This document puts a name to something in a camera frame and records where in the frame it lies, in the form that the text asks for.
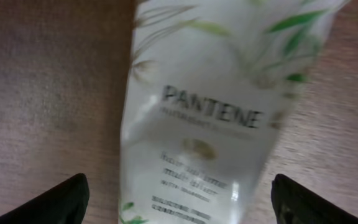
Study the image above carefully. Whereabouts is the white cream tube gold cap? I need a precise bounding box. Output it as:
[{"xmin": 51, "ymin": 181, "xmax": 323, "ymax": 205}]
[{"xmin": 118, "ymin": 0, "xmax": 345, "ymax": 223}]

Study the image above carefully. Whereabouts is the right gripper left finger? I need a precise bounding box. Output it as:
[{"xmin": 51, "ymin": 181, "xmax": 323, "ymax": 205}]
[{"xmin": 0, "ymin": 173, "xmax": 90, "ymax": 224}]

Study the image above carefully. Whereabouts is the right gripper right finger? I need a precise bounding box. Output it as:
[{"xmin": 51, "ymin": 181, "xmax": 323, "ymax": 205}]
[{"xmin": 271, "ymin": 174, "xmax": 358, "ymax": 224}]

